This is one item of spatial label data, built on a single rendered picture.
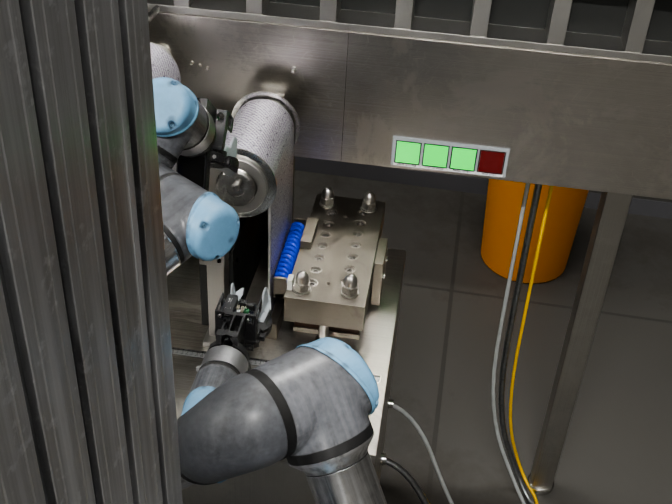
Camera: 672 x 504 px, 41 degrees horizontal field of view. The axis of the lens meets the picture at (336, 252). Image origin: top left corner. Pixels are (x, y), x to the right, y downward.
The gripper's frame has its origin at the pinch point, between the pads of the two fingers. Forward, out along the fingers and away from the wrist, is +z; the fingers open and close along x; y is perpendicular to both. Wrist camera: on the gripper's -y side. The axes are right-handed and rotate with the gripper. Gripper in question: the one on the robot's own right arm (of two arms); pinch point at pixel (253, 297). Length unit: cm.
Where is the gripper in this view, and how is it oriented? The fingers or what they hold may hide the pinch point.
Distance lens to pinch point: 168.1
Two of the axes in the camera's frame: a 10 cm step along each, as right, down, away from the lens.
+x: -9.9, -1.2, 0.9
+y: 0.5, -8.2, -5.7
